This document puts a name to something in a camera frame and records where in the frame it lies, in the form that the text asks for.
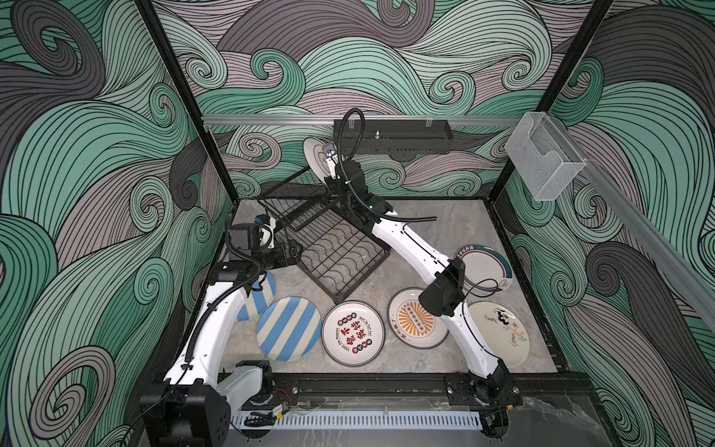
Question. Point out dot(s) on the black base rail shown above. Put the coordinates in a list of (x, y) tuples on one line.
[(314, 388)]

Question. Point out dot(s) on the blue striped plate near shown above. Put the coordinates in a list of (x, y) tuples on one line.
[(289, 329)]

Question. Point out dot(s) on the white slotted cable duct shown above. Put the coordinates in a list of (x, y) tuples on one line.
[(363, 420)]

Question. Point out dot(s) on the cream plate with drawing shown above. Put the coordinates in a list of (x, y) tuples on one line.
[(503, 332)]

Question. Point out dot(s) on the black wire dish rack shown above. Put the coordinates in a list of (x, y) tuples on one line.
[(336, 255)]

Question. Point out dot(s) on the aluminium rail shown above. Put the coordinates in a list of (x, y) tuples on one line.
[(613, 176), (326, 120)]

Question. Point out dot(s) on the blue striped plate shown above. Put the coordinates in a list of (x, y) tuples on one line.
[(261, 296), (289, 329)]

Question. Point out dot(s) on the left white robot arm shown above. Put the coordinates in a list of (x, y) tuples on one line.
[(193, 404)]

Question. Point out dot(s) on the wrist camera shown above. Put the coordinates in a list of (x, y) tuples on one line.
[(332, 159), (267, 227)]

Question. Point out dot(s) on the green red rimmed plate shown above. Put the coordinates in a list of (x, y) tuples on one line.
[(486, 266)]

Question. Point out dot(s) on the orange sunburst plate near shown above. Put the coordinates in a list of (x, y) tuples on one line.
[(412, 324)]

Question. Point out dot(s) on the clear plastic holder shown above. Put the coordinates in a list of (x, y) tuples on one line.
[(545, 155)]

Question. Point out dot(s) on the aluminium rail right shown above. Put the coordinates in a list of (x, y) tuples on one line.
[(613, 176)]

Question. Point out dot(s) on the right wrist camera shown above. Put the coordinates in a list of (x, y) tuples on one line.
[(332, 159)]

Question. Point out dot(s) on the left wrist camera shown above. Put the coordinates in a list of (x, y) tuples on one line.
[(267, 227)]

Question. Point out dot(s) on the white plate black motif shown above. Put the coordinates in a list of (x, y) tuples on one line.
[(313, 150)]

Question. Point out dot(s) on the blue striped plate far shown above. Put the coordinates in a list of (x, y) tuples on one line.
[(261, 296)]

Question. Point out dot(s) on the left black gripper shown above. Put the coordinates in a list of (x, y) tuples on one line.
[(292, 257)]

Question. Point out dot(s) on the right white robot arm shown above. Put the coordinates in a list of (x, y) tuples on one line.
[(445, 278)]

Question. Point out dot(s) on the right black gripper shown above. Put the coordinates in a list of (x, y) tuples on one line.
[(335, 189)]

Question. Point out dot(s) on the aluminium rail back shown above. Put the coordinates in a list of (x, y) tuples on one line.
[(326, 120)]

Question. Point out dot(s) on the black perforated metal tray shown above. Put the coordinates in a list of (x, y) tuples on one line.
[(395, 137)]

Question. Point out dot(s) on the white plate red characters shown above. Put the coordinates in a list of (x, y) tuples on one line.
[(353, 334)]

